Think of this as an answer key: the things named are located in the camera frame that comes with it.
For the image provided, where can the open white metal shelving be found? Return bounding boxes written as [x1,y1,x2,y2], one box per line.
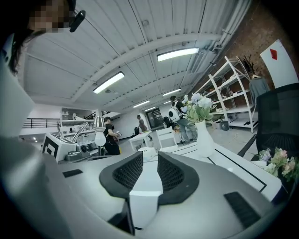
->
[193,56,260,134]

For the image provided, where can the pink white flower bouquet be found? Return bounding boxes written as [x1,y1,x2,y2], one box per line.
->
[268,147,299,183]

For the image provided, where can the white pod backpack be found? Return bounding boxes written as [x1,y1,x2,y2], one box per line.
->
[168,107,181,122]

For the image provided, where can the white board red diamond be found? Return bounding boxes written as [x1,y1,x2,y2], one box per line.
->
[259,39,299,89]

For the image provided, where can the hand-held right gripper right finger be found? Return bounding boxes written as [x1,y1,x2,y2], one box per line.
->
[139,151,274,239]

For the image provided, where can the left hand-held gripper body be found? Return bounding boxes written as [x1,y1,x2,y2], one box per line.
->
[41,132,92,163]

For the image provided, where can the white table with black lines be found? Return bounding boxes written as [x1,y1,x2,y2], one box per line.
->
[88,140,283,231]

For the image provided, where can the grey hanging jacket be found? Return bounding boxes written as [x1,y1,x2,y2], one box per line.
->
[248,75,271,110]

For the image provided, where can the pale blue flower bunch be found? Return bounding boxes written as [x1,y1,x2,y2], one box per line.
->
[258,148,272,163]

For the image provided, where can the person's white printed shirt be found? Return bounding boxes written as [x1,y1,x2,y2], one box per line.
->
[0,32,61,239]

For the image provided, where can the black mesh office chair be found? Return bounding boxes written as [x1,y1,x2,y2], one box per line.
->
[237,83,299,194]

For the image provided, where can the pale blue green flowers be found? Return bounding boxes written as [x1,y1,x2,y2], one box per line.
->
[181,92,218,126]

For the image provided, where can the black head-mounted camera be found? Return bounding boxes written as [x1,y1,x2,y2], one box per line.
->
[69,10,86,33]

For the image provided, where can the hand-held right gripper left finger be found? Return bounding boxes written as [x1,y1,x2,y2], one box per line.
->
[50,150,144,236]

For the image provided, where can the white vase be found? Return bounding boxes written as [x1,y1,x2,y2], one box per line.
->
[194,120,215,158]

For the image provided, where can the black coat rack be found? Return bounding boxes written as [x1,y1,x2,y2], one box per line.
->
[242,55,255,73]

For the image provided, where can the black stair railing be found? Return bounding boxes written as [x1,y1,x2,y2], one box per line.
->
[22,118,61,129]

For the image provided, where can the small plain white table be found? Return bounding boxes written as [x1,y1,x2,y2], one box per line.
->
[128,130,153,152]

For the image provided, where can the cluttered white shelving unit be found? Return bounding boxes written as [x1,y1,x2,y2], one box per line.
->
[60,107,99,150]

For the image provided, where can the white wooden chair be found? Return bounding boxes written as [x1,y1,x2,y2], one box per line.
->
[156,127,178,149]

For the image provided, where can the silver desk lamp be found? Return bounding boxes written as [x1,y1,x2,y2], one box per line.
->
[71,116,107,156]

